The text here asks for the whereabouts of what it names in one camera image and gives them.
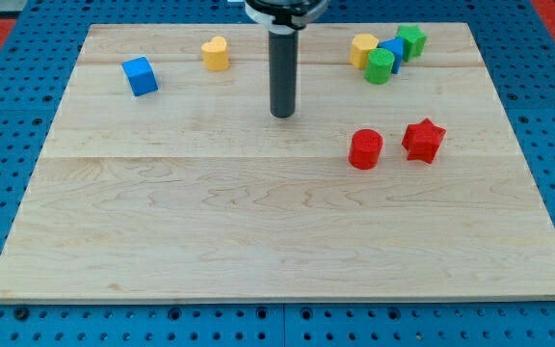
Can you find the red star block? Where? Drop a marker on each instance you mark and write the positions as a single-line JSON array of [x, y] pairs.
[[422, 140]]

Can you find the green star block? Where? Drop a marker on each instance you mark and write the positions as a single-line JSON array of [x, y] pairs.
[[414, 40]]

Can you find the red cylinder block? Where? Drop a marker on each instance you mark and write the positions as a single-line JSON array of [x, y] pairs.
[[365, 149]]

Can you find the light wooden board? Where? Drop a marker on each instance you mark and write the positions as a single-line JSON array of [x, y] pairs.
[[196, 194]]

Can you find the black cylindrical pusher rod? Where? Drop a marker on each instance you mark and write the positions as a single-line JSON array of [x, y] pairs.
[[283, 55]]

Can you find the yellow heart block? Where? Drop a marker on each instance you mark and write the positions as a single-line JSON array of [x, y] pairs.
[[215, 54]]

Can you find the green cylinder block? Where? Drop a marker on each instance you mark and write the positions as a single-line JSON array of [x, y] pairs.
[[379, 66]]

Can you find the yellow hexagon block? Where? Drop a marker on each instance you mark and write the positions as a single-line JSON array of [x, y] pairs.
[[361, 46]]

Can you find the black white robot flange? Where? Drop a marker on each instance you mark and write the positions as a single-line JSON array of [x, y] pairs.
[[284, 17]]

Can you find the blue cube block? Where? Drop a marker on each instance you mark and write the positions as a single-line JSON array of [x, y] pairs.
[[140, 76]]

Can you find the blue triangle block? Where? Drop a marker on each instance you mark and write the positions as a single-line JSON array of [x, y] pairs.
[[396, 47]]

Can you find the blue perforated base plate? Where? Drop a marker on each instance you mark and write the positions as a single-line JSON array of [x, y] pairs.
[[35, 62]]

